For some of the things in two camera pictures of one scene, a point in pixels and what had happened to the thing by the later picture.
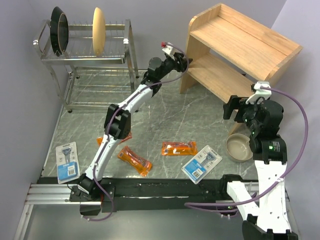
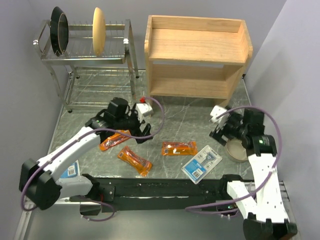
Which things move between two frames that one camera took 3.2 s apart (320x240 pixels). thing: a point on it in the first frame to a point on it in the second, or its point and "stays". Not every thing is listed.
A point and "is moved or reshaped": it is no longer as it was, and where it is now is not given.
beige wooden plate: [99, 32] stays
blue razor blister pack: [201, 164] stays
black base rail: [144, 194] stays
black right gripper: [235, 102] to [233, 116]
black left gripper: [179, 58] to [137, 132]
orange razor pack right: [179, 148] stays
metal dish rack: [84, 79] stays
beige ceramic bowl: [237, 148] stays
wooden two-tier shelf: [227, 52] is moved or reshaped
